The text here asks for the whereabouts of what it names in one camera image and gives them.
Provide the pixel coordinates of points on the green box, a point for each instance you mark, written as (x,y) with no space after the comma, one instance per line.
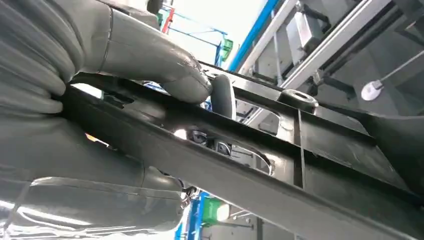
(227,49)
(212,211)

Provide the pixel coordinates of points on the white round disc with rod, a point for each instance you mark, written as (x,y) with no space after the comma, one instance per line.
(371,90)

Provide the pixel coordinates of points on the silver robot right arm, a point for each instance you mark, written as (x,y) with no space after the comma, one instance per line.
(33,49)

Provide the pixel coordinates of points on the blue steel post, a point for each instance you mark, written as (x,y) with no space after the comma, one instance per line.
(251,34)

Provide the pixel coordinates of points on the aluminium profile beam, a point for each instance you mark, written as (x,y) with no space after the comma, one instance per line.
(318,46)

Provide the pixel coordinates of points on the red post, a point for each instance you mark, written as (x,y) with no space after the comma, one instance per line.
(168,20)

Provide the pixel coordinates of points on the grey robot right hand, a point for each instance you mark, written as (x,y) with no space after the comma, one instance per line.
(139,49)

